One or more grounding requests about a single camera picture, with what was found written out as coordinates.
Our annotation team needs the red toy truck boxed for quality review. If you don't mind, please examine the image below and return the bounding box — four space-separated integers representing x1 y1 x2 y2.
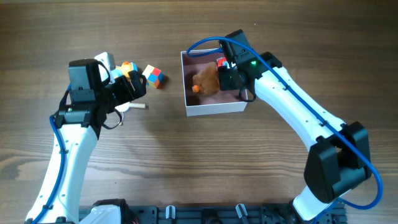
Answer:
216 57 229 68

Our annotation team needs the yellow duck toy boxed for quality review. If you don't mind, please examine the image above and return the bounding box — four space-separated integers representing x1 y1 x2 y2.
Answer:
111 61 138 80

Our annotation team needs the brown plush toy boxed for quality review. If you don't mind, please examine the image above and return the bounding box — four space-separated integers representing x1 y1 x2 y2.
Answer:
192 62 220 95

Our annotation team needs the white cardboard box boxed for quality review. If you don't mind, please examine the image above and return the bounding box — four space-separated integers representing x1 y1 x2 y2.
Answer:
180 49 247 116

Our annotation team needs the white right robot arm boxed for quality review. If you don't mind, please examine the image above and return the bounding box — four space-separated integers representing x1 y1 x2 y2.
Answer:
218 30 379 223

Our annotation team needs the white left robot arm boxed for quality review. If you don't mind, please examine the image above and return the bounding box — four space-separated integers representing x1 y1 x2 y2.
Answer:
25 58 147 223

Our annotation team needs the colourful two-by-two puzzle cube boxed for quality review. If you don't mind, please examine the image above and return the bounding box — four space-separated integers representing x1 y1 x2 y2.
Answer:
142 65 163 89

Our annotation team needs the white wooden rattle drum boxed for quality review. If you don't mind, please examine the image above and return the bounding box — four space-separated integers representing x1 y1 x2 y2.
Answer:
115 102 147 126

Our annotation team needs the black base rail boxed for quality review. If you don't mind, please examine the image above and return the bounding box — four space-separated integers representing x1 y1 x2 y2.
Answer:
79 202 346 224

